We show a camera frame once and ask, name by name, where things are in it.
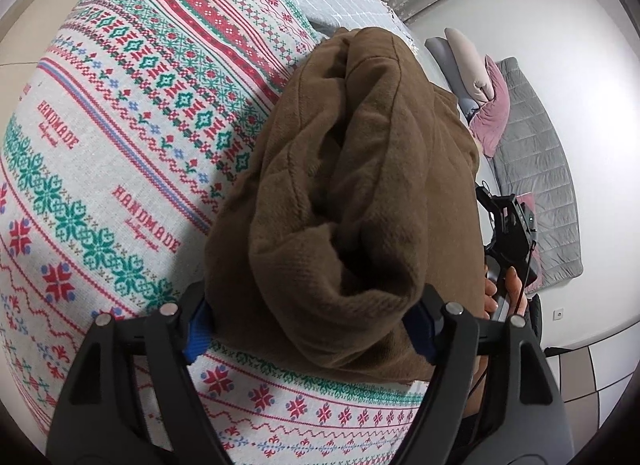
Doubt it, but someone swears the brown coat with fur collar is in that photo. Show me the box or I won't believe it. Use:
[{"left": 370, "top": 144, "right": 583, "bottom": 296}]
[{"left": 204, "top": 28, "right": 484, "bottom": 384}]

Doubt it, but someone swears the person right hand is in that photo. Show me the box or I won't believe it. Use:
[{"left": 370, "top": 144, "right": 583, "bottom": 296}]
[{"left": 483, "top": 267, "right": 527, "bottom": 320}]

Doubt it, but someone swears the pink pillow near headboard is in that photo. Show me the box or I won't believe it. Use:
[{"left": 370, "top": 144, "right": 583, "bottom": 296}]
[{"left": 516, "top": 193, "right": 542, "bottom": 293}]

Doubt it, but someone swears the grey padded headboard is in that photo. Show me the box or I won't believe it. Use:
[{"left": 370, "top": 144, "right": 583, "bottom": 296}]
[{"left": 491, "top": 56, "right": 584, "bottom": 289}]

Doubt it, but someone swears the pink pillow upright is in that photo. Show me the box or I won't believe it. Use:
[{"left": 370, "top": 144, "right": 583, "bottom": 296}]
[{"left": 470, "top": 55, "right": 511, "bottom": 158}]

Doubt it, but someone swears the beige folded pillow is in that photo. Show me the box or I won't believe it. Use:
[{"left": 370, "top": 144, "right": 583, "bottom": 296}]
[{"left": 445, "top": 27, "right": 495, "bottom": 104}]

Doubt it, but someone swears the grey folded pillow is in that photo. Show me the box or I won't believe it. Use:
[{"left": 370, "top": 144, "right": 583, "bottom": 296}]
[{"left": 425, "top": 37, "right": 480, "bottom": 121}]

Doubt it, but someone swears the patterned knit bedspread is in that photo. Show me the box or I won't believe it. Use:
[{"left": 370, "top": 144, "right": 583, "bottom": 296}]
[{"left": 1, "top": 0, "right": 404, "bottom": 448}]

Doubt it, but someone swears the white wall socket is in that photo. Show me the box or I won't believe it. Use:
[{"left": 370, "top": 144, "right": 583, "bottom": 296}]
[{"left": 552, "top": 308, "right": 564, "bottom": 321}]

